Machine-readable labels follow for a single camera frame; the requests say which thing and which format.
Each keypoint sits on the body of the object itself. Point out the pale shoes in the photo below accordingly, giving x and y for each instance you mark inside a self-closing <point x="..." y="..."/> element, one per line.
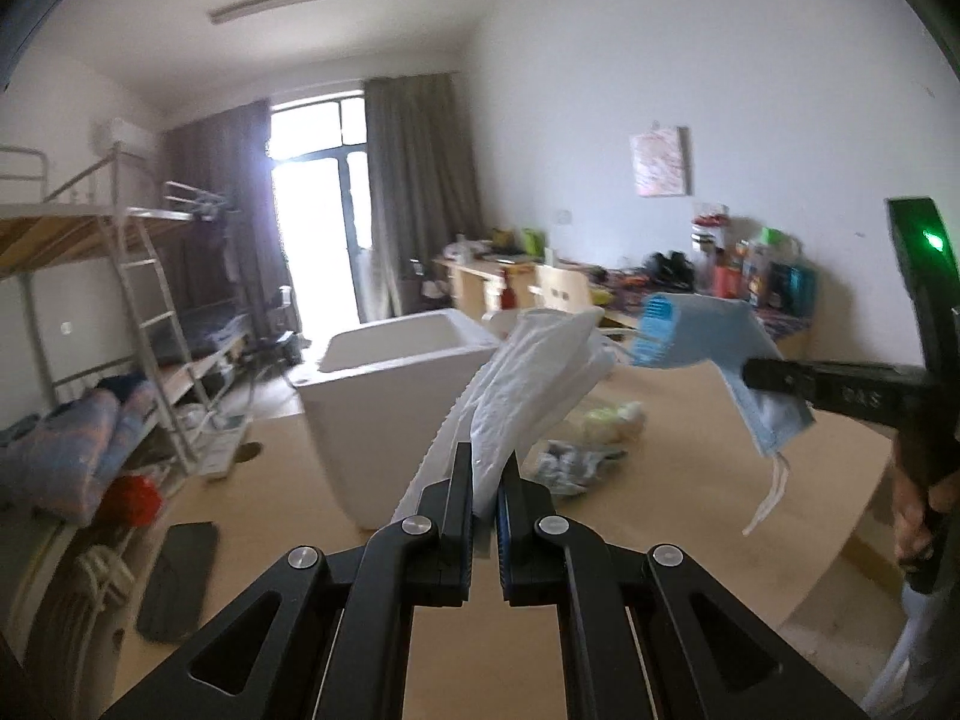
<point x="101" y="577"/>

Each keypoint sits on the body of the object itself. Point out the long wooden desk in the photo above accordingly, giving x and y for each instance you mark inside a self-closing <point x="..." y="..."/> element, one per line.
<point x="469" y="285"/>

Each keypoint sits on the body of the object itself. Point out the black headphones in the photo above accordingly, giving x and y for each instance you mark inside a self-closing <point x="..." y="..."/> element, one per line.
<point x="669" y="270"/>

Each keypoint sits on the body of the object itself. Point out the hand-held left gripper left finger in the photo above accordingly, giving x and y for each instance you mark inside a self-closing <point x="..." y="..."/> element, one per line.
<point x="454" y="525"/>

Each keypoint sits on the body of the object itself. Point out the pink wall poster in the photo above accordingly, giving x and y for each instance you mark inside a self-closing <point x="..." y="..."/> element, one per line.
<point x="660" y="161"/>

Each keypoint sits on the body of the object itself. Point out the group of toiletry bottles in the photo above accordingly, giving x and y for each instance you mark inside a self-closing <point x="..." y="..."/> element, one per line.
<point x="750" y="262"/>

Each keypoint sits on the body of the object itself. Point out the brown curtain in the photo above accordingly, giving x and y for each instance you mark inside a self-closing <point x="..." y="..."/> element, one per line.
<point x="420" y="187"/>
<point x="225" y="187"/>

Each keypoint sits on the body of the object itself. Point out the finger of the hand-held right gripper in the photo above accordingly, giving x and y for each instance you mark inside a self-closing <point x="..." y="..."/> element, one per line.
<point x="652" y="330"/>
<point x="825" y="386"/>

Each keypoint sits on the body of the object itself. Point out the grey metal bunk bed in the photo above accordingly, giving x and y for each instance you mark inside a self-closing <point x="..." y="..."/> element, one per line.
<point x="202" y="210"/>
<point x="60" y="232"/>

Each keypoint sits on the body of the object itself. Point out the black flat case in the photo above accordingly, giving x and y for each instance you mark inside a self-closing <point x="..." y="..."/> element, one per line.
<point x="180" y="577"/>

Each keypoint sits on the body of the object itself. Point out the pink blue star quilt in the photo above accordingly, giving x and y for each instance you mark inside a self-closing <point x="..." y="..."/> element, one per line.
<point x="97" y="427"/>

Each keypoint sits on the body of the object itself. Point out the dark blue quilt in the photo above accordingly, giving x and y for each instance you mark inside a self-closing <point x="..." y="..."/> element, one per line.
<point x="217" y="319"/>

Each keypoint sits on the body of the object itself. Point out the green bag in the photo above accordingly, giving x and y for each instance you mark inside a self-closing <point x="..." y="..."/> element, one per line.
<point x="534" y="241"/>

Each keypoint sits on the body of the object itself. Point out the wooden smiley face chair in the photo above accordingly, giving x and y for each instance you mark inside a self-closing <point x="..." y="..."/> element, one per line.
<point x="562" y="285"/>

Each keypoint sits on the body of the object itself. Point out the white power strip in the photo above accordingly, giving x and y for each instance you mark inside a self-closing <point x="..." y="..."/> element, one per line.
<point x="225" y="450"/>

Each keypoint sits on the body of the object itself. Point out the white lotion pump bottle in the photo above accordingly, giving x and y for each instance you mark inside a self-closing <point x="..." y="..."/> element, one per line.
<point x="510" y="292"/>

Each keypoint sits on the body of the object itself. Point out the person's right hand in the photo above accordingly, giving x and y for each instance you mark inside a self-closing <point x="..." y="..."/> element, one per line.
<point x="911" y="525"/>

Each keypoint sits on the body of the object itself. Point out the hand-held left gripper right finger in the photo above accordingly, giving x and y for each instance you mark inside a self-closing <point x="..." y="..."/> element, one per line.
<point x="510" y="540"/>

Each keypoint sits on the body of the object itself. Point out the white foam box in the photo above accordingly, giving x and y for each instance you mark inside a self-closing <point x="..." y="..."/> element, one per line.
<point x="360" y="427"/>

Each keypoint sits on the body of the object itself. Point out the ceiling tube light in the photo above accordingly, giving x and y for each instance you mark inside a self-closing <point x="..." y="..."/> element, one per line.
<point x="285" y="0"/>

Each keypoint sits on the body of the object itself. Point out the red bag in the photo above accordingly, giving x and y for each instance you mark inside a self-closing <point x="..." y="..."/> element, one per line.
<point x="135" y="501"/>

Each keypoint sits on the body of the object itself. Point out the blue face mask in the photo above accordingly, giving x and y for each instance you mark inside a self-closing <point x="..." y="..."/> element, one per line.
<point x="712" y="330"/>

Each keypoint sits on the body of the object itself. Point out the white tissue packet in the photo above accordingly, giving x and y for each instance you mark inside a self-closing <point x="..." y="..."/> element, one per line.
<point x="525" y="382"/>

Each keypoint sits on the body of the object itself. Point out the glass balcony door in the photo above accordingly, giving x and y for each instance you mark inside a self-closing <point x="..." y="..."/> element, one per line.
<point x="315" y="225"/>

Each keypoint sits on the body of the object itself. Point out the grey cloth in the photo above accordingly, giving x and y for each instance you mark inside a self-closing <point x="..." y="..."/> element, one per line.
<point x="574" y="465"/>

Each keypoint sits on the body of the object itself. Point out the white air conditioner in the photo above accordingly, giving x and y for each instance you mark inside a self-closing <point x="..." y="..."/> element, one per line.
<point x="124" y="136"/>

